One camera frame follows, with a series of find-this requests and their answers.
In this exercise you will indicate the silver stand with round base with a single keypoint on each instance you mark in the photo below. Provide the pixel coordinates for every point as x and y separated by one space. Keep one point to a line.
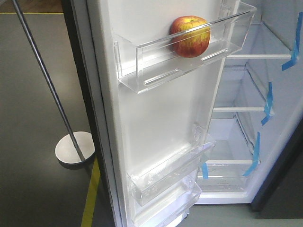
76 147

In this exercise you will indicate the clear lower door bin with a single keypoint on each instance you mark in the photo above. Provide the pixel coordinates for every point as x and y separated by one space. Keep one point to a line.
169 205

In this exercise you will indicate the clear door bin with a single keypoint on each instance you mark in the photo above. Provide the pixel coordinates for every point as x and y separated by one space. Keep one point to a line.
145 65
148 186
169 205

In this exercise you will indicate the clear middle door bin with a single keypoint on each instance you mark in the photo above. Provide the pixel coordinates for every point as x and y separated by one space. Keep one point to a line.
148 186

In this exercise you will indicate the clear upper door bin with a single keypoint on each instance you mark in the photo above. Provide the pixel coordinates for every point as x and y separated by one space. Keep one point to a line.
145 65

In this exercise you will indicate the dark grey fridge body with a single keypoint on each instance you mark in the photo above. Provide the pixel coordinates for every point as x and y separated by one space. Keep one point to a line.
251 101

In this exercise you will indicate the open fridge door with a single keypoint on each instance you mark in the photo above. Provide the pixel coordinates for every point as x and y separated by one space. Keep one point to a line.
132 133

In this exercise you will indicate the clear crisper drawer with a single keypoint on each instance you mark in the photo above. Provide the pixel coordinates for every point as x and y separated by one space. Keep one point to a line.
226 175

